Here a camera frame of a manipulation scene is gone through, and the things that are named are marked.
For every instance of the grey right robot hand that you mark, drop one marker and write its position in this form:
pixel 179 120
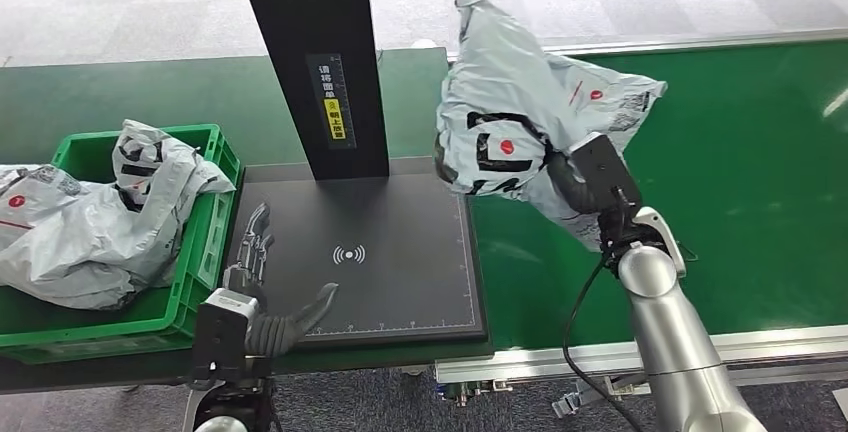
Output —
pixel 570 187

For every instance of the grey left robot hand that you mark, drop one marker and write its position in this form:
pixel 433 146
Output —
pixel 278 336

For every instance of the white mailer bag red print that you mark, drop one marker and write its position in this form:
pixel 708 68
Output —
pixel 503 84

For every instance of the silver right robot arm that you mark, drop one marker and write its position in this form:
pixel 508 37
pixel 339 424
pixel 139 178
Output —
pixel 676 343

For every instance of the green conveyor belt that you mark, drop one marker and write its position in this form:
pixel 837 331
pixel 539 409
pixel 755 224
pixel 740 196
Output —
pixel 748 217

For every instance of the metal clamp under conveyor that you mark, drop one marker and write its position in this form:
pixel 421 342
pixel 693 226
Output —
pixel 576 402

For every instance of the green plastic crate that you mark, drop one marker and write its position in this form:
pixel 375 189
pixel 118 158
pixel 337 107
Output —
pixel 192 296

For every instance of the crumpled white mailer bag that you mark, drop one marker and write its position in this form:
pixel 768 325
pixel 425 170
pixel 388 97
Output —
pixel 99 250

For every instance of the black and yellow column label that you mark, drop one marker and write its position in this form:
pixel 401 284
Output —
pixel 331 101

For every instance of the flat white mailer bag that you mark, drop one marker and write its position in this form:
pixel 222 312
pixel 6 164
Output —
pixel 30 207

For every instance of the black scanner column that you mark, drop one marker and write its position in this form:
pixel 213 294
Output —
pixel 311 18

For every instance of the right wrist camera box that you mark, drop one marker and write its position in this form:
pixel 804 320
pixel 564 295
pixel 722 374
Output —
pixel 606 170

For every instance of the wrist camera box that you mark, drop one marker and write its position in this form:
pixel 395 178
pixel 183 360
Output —
pixel 218 336
pixel 606 170

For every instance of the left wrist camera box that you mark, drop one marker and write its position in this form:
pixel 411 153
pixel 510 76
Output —
pixel 218 336

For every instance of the black scanner base plate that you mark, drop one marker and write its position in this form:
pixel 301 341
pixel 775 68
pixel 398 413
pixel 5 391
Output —
pixel 397 283

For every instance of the thin aluminium conveyor rail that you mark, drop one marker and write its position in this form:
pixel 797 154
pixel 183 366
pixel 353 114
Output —
pixel 696 41

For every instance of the metal bracket under conveyor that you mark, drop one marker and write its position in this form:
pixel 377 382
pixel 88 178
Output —
pixel 474 390

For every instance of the wide aluminium conveyor rail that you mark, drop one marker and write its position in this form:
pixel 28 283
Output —
pixel 782 346

